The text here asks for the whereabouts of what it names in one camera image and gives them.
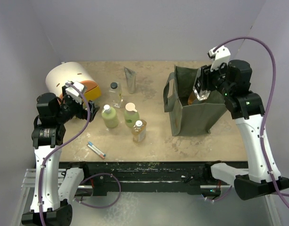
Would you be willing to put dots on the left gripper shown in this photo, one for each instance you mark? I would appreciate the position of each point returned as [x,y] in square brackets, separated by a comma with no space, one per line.
[82,113]

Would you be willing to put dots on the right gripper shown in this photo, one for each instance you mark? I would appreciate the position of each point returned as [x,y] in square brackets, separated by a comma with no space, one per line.
[206,76]

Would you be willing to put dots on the clear bottle dark label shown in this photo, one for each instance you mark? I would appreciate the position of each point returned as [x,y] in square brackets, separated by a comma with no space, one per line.
[202,95]

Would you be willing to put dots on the orange bottle pink cap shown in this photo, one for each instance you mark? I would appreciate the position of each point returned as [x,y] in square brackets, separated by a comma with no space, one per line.
[191,98]

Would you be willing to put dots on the green canvas bag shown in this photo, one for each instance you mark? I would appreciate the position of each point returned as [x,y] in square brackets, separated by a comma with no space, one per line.
[197,118]

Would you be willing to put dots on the amber bottle white cap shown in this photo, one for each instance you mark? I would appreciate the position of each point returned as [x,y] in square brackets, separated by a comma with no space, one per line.
[139,131]

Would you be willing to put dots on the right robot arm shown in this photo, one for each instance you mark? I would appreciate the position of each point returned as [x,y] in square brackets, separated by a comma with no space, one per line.
[232,81]

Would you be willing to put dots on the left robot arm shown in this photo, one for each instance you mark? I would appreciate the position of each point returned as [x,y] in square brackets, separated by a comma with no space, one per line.
[52,201]

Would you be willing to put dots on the green pump bottle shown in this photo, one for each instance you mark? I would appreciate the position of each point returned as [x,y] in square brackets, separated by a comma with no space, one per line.
[109,116]

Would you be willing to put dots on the clear bottle yellow label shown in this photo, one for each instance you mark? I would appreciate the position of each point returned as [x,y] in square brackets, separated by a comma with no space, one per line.
[116,94]

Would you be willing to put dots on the green bottle beige cap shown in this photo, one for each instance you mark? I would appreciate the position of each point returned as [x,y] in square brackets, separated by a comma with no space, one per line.
[131,115]

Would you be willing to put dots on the orange capped pen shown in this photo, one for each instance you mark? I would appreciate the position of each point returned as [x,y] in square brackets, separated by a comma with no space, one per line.
[96,151]

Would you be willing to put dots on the blue capped pen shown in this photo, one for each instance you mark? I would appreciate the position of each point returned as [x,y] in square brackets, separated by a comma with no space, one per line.
[94,146]

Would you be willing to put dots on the white round drawer box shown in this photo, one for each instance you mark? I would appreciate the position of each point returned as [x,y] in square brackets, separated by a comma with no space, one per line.
[72,71]

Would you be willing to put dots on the silver squeeze tube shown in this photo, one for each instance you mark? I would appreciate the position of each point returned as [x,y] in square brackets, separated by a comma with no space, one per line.
[130,80]

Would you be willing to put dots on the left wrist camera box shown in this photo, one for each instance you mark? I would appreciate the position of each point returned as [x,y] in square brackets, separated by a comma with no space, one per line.
[74,90]

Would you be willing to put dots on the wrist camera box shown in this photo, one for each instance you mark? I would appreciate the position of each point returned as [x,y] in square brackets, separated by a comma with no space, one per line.
[74,90]
[219,56]

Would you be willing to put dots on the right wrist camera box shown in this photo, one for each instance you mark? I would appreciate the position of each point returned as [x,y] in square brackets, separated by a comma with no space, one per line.
[219,56]

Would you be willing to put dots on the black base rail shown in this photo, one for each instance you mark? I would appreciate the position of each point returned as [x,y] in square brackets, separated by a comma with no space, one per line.
[103,177]

